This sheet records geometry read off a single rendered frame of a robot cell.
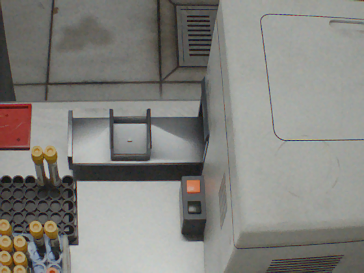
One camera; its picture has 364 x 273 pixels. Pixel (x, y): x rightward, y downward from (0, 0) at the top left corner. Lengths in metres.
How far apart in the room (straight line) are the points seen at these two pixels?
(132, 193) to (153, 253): 0.09
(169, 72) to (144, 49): 0.10
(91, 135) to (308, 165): 0.38
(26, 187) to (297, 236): 0.42
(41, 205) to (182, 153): 0.19
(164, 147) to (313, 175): 0.33
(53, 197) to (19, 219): 0.06
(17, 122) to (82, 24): 1.18
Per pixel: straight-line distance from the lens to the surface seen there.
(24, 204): 1.07
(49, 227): 0.96
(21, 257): 0.95
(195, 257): 1.07
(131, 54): 2.25
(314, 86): 0.85
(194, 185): 1.05
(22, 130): 1.15
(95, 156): 1.08
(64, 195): 1.08
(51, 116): 1.16
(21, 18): 2.34
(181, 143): 1.09
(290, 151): 0.81
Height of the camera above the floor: 1.88
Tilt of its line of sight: 62 degrees down
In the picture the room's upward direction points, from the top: 9 degrees clockwise
